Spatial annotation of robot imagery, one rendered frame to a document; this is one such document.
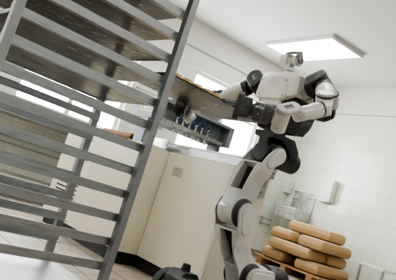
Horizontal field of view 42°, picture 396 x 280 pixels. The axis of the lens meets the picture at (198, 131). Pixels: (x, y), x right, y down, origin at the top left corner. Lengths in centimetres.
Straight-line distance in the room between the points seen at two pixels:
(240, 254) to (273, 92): 82
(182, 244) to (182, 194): 34
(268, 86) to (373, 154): 538
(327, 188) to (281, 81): 558
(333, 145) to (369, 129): 65
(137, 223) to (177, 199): 35
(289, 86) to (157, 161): 135
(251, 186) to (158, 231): 114
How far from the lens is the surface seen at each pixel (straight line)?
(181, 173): 353
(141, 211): 365
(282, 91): 265
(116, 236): 194
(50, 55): 177
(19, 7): 171
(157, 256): 353
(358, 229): 783
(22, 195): 178
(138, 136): 373
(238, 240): 257
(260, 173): 260
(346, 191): 809
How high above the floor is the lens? 57
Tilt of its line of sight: 7 degrees up
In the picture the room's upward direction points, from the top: 18 degrees clockwise
